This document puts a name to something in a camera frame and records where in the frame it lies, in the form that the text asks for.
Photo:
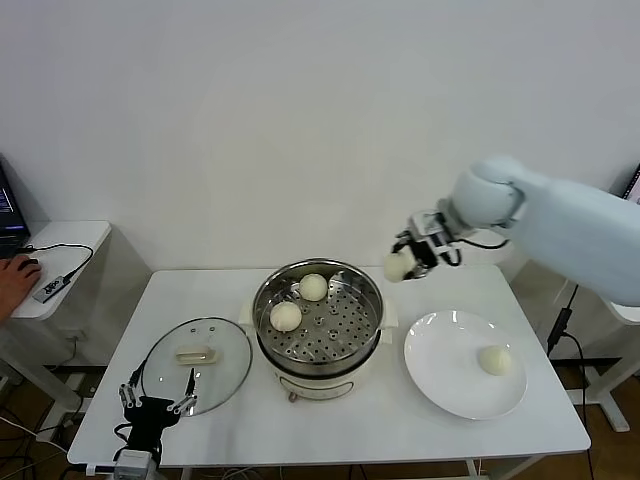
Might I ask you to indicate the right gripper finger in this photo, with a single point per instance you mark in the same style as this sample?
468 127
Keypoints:
401 241
417 272

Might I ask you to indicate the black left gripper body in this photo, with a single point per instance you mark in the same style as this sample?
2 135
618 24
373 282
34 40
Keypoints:
147 415

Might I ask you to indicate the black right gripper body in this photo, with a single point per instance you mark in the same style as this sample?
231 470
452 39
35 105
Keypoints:
425 250

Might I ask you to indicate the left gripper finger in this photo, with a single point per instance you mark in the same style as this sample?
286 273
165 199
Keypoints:
190 385
131 387

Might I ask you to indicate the white steamed baozi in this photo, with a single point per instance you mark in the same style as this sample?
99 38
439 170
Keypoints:
397 266
286 316
495 360
313 287

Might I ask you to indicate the round glass pot lid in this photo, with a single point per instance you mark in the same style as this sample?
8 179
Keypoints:
165 345

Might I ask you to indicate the black computer mouse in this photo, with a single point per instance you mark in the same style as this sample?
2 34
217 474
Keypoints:
31 261

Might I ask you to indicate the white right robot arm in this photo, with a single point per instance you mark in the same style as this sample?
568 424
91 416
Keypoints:
575 235

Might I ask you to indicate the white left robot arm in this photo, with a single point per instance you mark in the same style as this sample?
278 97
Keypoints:
135 475

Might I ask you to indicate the perforated steel steamer basket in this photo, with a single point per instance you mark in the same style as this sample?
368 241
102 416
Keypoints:
345 320

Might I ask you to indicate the person's bare hand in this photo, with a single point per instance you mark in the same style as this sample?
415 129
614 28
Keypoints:
15 287

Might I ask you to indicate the round white plate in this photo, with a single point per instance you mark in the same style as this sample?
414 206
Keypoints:
440 360

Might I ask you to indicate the grey usb hub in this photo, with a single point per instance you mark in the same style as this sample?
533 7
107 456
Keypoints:
51 289

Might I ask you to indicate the cream electric cooking pot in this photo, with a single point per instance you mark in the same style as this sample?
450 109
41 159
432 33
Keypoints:
320 387

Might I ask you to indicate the white side desk with hub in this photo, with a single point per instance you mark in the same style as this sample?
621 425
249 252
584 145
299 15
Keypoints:
70 240

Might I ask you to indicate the white side desk with label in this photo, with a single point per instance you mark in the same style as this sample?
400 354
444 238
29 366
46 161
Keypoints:
627 312

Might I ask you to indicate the black laptop with dark screen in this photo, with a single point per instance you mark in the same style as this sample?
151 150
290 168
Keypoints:
10 210

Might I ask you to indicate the grey laptop with pink screen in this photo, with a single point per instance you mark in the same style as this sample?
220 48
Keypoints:
634 187

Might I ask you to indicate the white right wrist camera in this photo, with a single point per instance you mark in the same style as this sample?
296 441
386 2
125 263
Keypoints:
430 224

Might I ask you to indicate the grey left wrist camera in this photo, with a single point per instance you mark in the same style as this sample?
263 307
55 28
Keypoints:
132 460

